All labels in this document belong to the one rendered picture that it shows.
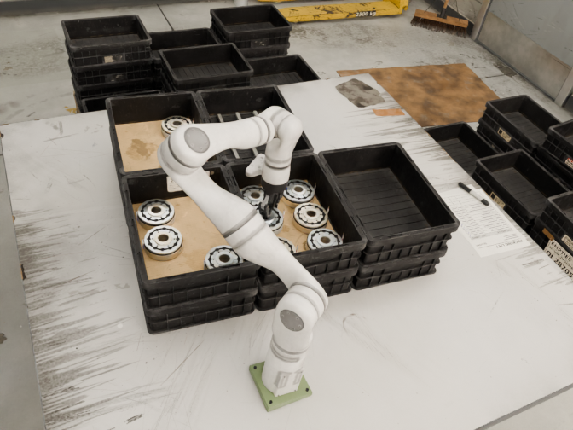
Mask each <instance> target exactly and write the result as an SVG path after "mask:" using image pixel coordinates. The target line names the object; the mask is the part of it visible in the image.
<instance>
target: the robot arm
mask: <svg viewBox="0 0 573 430"><path fill-rule="evenodd" d="M302 132H303V124H302V122H301V120H300V119H299V118H298V117H296V116H295V115H293V114H292V113H289V112H288V111H287V110H286V109H284V108H283V107H278V106H272V107H269V108H267V109H266V110H264V111H263V112H261V113H260V114H259V115H258V116H255V117H251V118H247V119H241V120H237V121H233V122H226V123H213V124H187V125H181V126H179V127H177V128H176V129H175V130H174V131H173V132H172V133H171V134H170V135H169V136H168V137H167V138H166V139H165V140H164V141H163V142H162V143H161V144H160V145H159V147H158V150H157V157H158V161H159V163H160V165H161V167H162V168H163V170H164V171H165V172H166V174H167V175H168V176H169V177H170V178H171V179H172V180H173V181H174V182H175V183H176V184H177V185H178V186H179V187H180V188H181V189H182V190H183V191H184V192H185V193H186V194H187V195H188V196H189V197H190V198H191V199H192V200H193V201H194V202H195V204H196V205H197V206H198V207H199V208H200V210H201V211H202V212H203V213H204V214H205V215H206V216H207V217H208V218H209V219H210V221H211V222H212V223H213V224H214V226H215V227H216V228H217V230H218V231H219V232H220V234H221V235H222V236H223V238H224V239H225V240H226V242H227V243H228V244H229V245H230V246H231V247H232V248H233V250H234V251H235V252H236V253H237V254H238V255H239V256H241V257H242V258H243V259H246V260H248V261H250V262H253V263H254V264H258V265H261V266H263V267H265V268H267V269H269V270H271V271H273V272H274V273H275V274H276V275H277V276H278V277H279V278H280V279H281V280H282V281H283V282H284V284H285V285H286V286H287V288H288V291H287V292H286V294H285V295H284V296H283V297H282V299H281V300H280V301H279V303H278V305H277V306H276V308H275V314H274V319H273V323H272V332H273V334H272V338H271V341H270V344H269V349H268V353H267V357H266V359H265V363H264V366H263V373H262V382H263V384H264V385H265V387H266V388H267V389H268V390H270V391H271V392H272V393H273V394H274V395H275V397H277V396H280V395H283V394H287V393H289V392H295V391H297V390H298V386H299V383H300V381H301V378H302V376H303V373H304V367H303V365H304V361H305V359H306V356H307V353H308V350H309V348H310V344H311V341H312V339H313V332H312V329H313V327H314V326H315V324H316V323H317V321H318V320H319V318H320V317H321V315H322V314H323V312H324V311H325V310H326V308H327V305H328V297H327V294H326V292H325V291H324V289H323V288H322V286H321V285H320V284H319V282H318V281H317V280H316V279H315V278H314V277H313V276H312V275H311V274H310V273H309V272H308V271H307V270H306V269H305V268H304V267H303V266H302V265H301V264H300V263H299V262H298V261H297V260H296V259H295V258H294V257H293V256H292V255H291V254H290V252H289V251H288V250H287V249H286V247H285V246H284V245H283V244H282V243H281V241H280V240H279V239H278V238H277V236H276V235H275V234H274V232H273V231H272V230H271V228H270V227H269V226H268V225H267V224H266V222H265V221H264V219H270V216H271V212H272V209H273V208H274V207H275V208H277V209H278V204H279V203H280V199H281V198H282V197H283V194H284V191H285V190H286V189H287V185H288V180H289V175H290V168H291V167H290V164H291V158H292V151H293V150H294V148H295V146H296V143H297V141H298V139H299V138H300V136H301V134H302ZM274 136H275V137H277V138H274ZM273 138H274V139H273ZM266 143H267V145H266V150H265V155H264V154H259V155H258V156H257V157H256V158H255V159H254V160H253V162H252V163H251V164H250V165H249V166H248V167H247V168H246V175H247V176H248V177H255V176H257V175H262V178H261V185H262V187H263V189H264V190H265V191H264V194H263V196H264V198H263V202H261V201H260V202H259V203H258V207H259V213H258V212H257V210H256V209H255V208H254V207H253V206H252V205H251V204H249V203H248V202H246V201H245V200H243V199H241V198H240V197H238V196H236V195H233V194H231V193H229V192H228V191H226V190H224V189H222V188H221V187H219V186H218V185H217V184H215V183H214V182H213V181H212V180H211V179H210V177H209V176H208V175H207V174H206V173H205V171H204V170H203V168H202V166H203V165H204V164H205V163H206V161H207V160H208V159H209V158H211V157H212V156H213V155H215V154H218V153H220V152H222V151H223V150H226V149H229V148H235V149H249V148H255V147H258V146H261V145H264V144H266ZM260 214H261V215H263V217H261V216H260Z"/></svg>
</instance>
